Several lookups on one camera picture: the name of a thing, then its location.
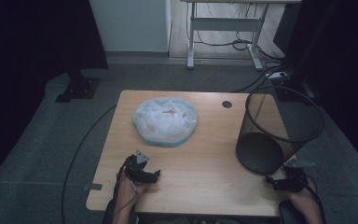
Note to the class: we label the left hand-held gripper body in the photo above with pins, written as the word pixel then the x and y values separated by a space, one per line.
pixel 135 170

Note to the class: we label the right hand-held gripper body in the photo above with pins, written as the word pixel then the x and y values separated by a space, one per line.
pixel 293 180

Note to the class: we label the black mesh trash bin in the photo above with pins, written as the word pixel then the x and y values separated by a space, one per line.
pixel 276 133

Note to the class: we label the translucent blue trash bag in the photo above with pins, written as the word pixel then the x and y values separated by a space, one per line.
pixel 165 121

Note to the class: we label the person's right hand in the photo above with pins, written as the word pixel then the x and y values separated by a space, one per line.
pixel 304 199

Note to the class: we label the person's left hand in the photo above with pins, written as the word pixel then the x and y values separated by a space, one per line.
pixel 127 190

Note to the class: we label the grey floor tape strip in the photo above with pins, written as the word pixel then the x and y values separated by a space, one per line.
pixel 92 187

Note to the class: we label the black stand base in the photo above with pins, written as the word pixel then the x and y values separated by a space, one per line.
pixel 79 88
pixel 295 90

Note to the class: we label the white power strip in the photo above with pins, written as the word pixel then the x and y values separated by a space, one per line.
pixel 276 74

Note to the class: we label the dark curtain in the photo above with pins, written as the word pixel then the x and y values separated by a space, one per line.
pixel 341 62
pixel 28 62

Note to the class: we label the white cabinet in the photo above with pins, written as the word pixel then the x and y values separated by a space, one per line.
pixel 130 25

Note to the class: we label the white metal desk frame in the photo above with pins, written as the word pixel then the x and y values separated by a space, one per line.
pixel 225 24

